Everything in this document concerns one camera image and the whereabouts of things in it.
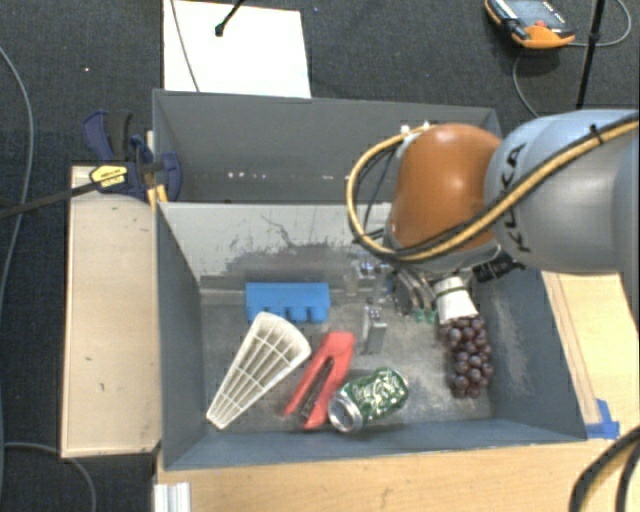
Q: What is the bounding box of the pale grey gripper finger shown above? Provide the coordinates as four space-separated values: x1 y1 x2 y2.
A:
344 259 372 298
362 305 390 356

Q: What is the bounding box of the green drink can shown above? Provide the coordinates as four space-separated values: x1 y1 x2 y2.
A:
327 366 411 434

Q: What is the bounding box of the red stapler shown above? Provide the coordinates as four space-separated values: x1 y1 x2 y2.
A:
283 330 357 432

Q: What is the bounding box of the blue sponge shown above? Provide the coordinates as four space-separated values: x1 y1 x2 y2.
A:
244 281 332 324

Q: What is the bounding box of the purple toy grapes bunch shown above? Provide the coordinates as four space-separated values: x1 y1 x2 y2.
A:
438 315 496 400

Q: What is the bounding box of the white ribbed plastic cone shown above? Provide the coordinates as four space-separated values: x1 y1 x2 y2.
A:
205 311 313 431

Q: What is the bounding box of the grey metal bin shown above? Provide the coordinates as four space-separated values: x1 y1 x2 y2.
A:
151 88 589 472

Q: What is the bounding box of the pale wood board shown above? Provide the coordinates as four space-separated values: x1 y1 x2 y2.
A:
59 164 164 459

